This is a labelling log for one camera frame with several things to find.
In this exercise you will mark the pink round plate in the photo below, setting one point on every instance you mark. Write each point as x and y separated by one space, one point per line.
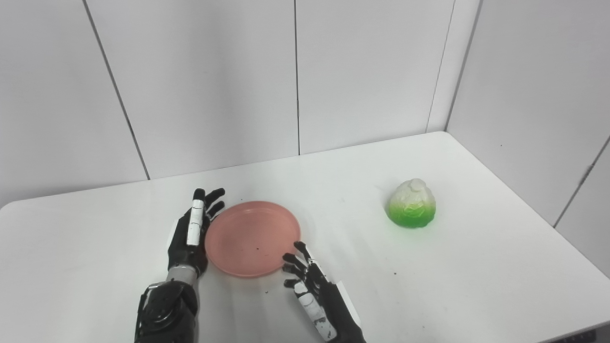
250 238

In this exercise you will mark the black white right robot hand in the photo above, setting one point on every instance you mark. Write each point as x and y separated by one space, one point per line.
329 305

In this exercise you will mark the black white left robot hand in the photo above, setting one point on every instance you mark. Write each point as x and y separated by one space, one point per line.
188 243

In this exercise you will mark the green white toy cabbage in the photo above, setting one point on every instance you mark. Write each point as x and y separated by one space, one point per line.
411 205

